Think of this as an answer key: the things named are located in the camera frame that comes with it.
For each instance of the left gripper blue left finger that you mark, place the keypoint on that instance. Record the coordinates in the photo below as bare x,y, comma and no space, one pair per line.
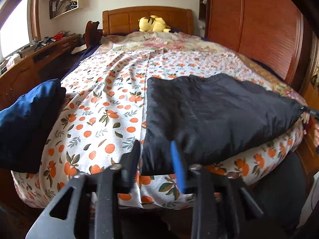
129,163

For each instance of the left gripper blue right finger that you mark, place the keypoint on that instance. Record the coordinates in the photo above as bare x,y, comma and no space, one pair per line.
185,179

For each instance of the black jacket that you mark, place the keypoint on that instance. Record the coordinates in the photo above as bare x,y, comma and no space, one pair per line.
210,119

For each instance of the orange print bed sheet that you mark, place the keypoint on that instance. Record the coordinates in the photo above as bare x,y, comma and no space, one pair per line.
105,112

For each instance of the folded blue garment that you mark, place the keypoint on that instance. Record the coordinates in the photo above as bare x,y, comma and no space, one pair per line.
26,125

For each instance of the floral quilt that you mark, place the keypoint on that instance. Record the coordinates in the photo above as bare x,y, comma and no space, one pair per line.
158,40

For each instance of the wooden chair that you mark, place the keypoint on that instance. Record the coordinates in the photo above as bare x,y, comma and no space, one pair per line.
92,34

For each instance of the wooden desk cabinet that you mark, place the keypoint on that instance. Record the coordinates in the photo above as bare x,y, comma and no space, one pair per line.
24,75

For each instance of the yellow plush toy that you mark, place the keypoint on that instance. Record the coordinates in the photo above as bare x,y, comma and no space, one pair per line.
153,24

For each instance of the wooden headboard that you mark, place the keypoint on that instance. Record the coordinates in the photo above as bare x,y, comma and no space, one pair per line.
126,20

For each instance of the wooden wardrobe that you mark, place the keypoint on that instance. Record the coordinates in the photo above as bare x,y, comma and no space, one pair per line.
271,32

